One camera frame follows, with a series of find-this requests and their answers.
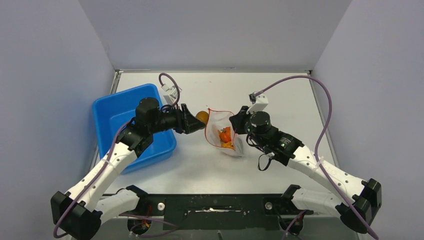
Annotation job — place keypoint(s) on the orange toy pumpkin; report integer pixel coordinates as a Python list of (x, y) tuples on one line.
[(225, 134)]

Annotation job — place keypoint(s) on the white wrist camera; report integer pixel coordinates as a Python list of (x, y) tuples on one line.
[(258, 102), (170, 94)]

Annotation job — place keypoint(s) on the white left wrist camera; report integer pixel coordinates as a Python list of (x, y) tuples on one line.
[(170, 94)]

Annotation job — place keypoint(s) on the round brown fried ball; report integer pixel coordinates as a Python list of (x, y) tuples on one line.
[(203, 116)]

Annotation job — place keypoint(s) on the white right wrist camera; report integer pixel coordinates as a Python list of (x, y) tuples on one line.
[(258, 102)]

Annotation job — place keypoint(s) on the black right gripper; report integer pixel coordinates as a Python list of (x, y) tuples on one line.
[(238, 120)]

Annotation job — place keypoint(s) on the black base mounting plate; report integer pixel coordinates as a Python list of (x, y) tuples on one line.
[(219, 211)]

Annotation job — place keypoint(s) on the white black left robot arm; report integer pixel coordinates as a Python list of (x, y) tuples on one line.
[(81, 210)]

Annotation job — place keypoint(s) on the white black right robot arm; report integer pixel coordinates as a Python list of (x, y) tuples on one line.
[(353, 200)]

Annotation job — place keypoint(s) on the blue plastic bin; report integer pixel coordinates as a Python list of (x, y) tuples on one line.
[(112, 111)]

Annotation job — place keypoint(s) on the yellow fried food piece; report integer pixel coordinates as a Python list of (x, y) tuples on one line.
[(228, 145)]

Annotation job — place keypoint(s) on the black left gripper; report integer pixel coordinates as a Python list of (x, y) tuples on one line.
[(186, 123)]

